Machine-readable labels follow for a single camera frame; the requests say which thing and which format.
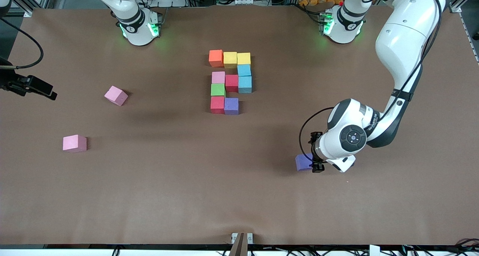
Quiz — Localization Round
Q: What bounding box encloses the silver mounting bracket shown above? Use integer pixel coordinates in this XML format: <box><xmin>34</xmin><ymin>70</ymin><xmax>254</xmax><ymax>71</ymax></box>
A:
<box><xmin>231</xmin><ymin>232</ymin><xmax>253</xmax><ymax>245</ymax></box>

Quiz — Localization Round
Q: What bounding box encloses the red foam cube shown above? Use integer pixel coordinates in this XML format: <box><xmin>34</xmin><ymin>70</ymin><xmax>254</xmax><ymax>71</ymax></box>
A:
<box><xmin>210</xmin><ymin>96</ymin><xmax>226</xmax><ymax>114</ymax></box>
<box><xmin>225</xmin><ymin>74</ymin><xmax>239</xmax><ymax>92</ymax></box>

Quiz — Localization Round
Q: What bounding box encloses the orange foam cube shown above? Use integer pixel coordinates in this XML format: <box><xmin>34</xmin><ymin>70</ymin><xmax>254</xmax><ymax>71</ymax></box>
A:
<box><xmin>209</xmin><ymin>50</ymin><xmax>224</xmax><ymax>68</ymax></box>

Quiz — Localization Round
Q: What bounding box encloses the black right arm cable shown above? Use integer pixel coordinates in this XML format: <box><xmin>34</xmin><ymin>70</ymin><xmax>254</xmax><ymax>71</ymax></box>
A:
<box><xmin>0</xmin><ymin>18</ymin><xmax>44</xmax><ymax>69</ymax></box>

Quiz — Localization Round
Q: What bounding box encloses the purple foam cube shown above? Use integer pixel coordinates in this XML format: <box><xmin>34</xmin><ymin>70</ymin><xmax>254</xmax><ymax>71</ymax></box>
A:
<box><xmin>224</xmin><ymin>98</ymin><xmax>240</xmax><ymax>116</ymax></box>
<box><xmin>295</xmin><ymin>153</ymin><xmax>314</xmax><ymax>171</ymax></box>

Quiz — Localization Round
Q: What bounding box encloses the grey camera pole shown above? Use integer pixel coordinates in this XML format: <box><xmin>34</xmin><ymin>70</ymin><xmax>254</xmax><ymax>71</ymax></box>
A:
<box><xmin>228</xmin><ymin>232</ymin><xmax>248</xmax><ymax>256</ymax></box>

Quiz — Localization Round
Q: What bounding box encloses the brown paper table cover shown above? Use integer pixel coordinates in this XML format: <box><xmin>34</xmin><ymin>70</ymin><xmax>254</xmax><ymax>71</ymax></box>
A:
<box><xmin>0</xmin><ymin>4</ymin><xmax>479</xmax><ymax>246</ymax></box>

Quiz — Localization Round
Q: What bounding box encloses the aluminium frame post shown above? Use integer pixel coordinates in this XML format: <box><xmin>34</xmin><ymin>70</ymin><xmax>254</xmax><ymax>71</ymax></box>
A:
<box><xmin>449</xmin><ymin>0</ymin><xmax>479</xmax><ymax>14</ymax></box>
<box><xmin>9</xmin><ymin>0</ymin><xmax>57</xmax><ymax>18</ymax></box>

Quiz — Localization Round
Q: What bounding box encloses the aluminium side rail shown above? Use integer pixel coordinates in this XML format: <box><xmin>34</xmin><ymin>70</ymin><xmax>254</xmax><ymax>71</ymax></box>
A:
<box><xmin>458</xmin><ymin>12</ymin><xmax>479</xmax><ymax>65</ymax></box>

